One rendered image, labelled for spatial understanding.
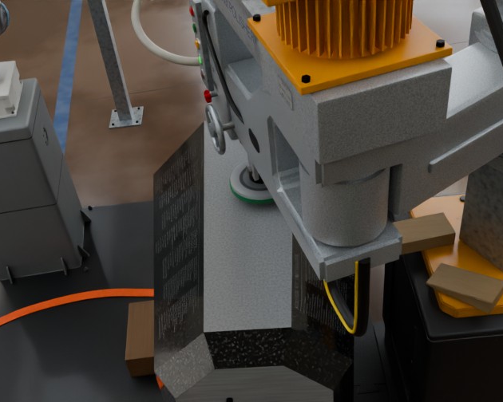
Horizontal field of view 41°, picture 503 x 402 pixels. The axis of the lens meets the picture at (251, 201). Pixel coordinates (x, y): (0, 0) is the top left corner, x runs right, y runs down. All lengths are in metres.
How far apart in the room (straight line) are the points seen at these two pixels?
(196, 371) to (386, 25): 1.14
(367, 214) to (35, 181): 1.92
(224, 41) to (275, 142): 0.38
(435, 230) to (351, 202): 0.83
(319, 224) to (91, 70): 3.68
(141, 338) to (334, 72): 1.92
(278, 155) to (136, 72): 3.29
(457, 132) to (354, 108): 0.43
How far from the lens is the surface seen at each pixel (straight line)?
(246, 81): 1.78
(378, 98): 1.17
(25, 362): 3.13
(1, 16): 3.07
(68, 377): 3.01
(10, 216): 3.22
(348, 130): 1.17
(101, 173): 3.96
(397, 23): 1.20
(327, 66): 1.18
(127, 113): 4.31
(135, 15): 2.64
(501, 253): 2.14
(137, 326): 2.92
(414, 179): 1.50
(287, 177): 1.66
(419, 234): 2.18
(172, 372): 2.02
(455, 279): 2.10
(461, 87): 1.58
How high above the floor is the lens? 2.35
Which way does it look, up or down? 41 degrees down
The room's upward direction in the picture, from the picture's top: 7 degrees counter-clockwise
